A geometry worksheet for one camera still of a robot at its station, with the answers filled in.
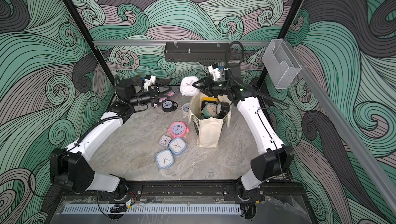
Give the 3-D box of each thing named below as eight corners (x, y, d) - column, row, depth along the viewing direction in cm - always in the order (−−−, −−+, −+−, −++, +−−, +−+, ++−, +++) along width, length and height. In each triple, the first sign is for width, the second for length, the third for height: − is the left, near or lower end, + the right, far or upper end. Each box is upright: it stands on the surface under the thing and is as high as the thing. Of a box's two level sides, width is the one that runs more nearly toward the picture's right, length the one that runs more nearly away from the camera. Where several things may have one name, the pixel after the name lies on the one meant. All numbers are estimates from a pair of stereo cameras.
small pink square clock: (158, 143, 91) (158, 142, 89) (164, 135, 95) (163, 133, 93) (166, 147, 90) (165, 145, 88) (171, 138, 93) (170, 137, 92)
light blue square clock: (166, 146, 90) (166, 144, 88) (178, 136, 94) (178, 134, 92) (177, 158, 86) (177, 156, 84) (189, 147, 90) (189, 145, 88)
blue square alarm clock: (159, 171, 82) (158, 169, 79) (155, 156, 87) (154, 154, 84) (175, 164, 84) (175, 162, 81) (170, 150, 89) (170, 147, 87)
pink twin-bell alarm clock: (167, 131, 97) (166, 128, 95) (180, 120, 103) (180, 118, 100) (178, 142, 93) (177, 139, 90) (191, 130, 98) (191, 128, 95)
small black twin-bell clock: (161, 112, 107) (161, 109, 104) (163, 102, 113) (162, 99, 110) (177, 112, 107) (176, 109, 104) (177, 102, 113) (177, 99, 110)
